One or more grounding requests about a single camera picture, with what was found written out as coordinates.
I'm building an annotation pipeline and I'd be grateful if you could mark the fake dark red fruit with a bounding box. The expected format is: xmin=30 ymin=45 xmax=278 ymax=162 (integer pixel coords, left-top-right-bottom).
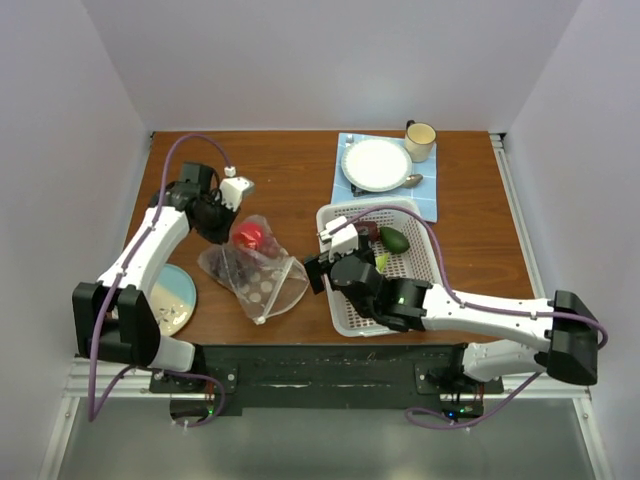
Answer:
xmin=361 ymin=225 xmax=380 ymax=243

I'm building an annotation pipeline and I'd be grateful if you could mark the fake green pepper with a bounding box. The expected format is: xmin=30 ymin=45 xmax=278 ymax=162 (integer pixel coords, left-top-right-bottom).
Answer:
xmin=379 ymin=226 xmax=410 ymax=255

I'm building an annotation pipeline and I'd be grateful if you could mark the clear zip top bag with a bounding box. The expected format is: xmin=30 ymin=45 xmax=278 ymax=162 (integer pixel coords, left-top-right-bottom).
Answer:
xmin=197 ymin=215 xmax=309 ymax=325

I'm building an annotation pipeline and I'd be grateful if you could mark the fake white cauliflower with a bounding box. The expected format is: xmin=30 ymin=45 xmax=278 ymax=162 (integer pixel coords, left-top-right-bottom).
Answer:
xmin=375 ymin=252 xmax=390 ymax=273

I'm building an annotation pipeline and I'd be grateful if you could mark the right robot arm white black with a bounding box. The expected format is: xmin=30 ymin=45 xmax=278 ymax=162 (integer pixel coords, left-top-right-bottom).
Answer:
xmin=303 ymin=227 xmax=605 ymax=393

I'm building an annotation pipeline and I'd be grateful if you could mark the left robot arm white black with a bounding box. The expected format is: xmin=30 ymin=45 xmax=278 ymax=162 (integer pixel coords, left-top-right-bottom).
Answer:
xmin=72 ymin=163 xmax=255 ymax=392

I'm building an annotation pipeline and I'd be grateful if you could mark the fake red apple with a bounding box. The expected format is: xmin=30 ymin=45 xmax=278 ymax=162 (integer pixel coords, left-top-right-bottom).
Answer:
xmin=231 ymin=221 xmax=265 ymax=251

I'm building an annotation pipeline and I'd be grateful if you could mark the white perforated plastic basket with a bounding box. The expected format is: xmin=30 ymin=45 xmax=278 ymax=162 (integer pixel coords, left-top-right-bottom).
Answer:
xmin=316 ymin=197 xmax=442 ymax=338

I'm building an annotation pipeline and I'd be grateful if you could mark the blue beige ceramic plate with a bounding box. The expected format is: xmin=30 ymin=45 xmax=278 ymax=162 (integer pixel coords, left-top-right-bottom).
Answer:
xmin=150 ymin=264 xmax=197 ymax=337

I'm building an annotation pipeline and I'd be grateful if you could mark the metal spoon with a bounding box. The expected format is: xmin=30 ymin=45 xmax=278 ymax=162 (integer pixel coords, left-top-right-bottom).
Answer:
xmin=402 ymin=174 xmax=424 ymax=189

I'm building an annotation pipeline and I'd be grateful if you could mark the white paper plate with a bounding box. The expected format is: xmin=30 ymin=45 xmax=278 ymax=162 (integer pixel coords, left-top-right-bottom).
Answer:
xmin=340 ymin=138 xmax=412 ymax=193

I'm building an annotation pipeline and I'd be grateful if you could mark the cream enamel mug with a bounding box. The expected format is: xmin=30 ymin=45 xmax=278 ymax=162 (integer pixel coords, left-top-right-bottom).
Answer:
xmin=404 ymin=120 xmax=437 ymax=163

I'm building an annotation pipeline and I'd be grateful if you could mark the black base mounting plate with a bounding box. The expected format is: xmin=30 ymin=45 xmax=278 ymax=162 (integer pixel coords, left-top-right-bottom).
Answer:
xmin=149 ymin=343 xmax=557 ymax=419

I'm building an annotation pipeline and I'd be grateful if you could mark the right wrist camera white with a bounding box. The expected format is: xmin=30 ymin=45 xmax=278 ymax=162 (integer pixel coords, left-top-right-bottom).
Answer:
xmin=318 ymin=216 xmax=359 ymax=260

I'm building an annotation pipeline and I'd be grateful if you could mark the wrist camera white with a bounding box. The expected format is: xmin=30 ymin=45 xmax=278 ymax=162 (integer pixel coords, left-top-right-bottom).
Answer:
xmin=318 ymin=216 xmax=359 ymax=260
xmin=219 ymin=176 xmax=255 ymax=212

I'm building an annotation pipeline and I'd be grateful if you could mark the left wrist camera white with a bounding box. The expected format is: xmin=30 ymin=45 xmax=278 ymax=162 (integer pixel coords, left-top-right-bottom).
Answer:
xmin=219 ymin=176 xmax=255 ymax=212

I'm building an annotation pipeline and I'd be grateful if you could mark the right side aluminium rail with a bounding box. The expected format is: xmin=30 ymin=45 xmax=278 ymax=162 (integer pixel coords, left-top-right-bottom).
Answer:
xmin=489 ymin=134 xmax=546 ymax=298

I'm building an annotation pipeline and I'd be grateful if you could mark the aluminium frame rail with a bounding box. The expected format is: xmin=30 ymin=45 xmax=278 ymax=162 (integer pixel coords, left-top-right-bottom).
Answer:
xmin=63 ymin=359 xmax=591 ymax=400

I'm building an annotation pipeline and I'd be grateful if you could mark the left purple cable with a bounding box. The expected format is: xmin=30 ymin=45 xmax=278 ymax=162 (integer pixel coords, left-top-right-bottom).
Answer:
xmin=87 ymin=132 xmax=236 ymax=429

